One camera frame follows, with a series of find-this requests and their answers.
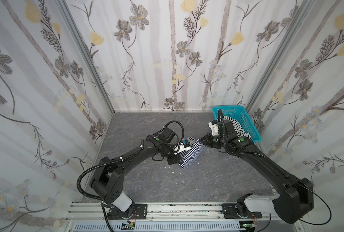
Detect black white striped tank top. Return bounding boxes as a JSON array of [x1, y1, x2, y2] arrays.
[[223, 116, 252, 139]]

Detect green circuit board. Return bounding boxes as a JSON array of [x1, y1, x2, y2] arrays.
[[121, 221, 135, 230], [240, 222, 256, 232]]

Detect green circuit board right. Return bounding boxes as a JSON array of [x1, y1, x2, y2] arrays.
[[240, 222, 256, 232]]

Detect blue white striped tank top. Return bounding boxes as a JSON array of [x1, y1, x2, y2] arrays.
[[180, 136, 204, 170]]

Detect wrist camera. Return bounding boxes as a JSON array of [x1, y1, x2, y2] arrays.
[[208, 120, 219, 136], [173, 140, 191, 154]]

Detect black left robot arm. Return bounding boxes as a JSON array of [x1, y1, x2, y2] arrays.
[[76, 120, 185, 218]]

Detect teal plastic basket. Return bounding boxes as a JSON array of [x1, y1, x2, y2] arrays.
[[212, 105, 262, 143]]

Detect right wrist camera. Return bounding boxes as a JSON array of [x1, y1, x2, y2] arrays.
[[208, 120, 219, 136]]

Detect green circuit board left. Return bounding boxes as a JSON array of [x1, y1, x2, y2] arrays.
[[121, 221, 135, 230]]

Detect aluminium corner post right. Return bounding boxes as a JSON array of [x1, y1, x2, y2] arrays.
[[245, 0, 315, 112]]

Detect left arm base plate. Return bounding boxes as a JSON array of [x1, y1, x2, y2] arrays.
[[106, 204, 148, 220]]

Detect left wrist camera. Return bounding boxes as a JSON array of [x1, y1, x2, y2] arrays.
[[173, 140, 191, 154]]

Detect aluminium corner post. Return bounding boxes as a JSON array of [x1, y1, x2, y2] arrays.
[[245, 0, 315, 112], [55, 0, 116, 115]]

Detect aluminium corner post left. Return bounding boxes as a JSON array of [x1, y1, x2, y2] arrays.
[[55, 0, 116, 115]]

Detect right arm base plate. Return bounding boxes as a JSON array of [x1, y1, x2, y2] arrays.
[[221, 203, 262, 219]]

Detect white slotted cable duct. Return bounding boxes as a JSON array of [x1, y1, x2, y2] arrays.
[[73, 221, 244, 232]]

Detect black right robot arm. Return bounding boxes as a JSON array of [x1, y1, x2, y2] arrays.
[[202, 109, 317, 224]]

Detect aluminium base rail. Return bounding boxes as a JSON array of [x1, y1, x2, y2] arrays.
[[65, 202, 282, 222]]

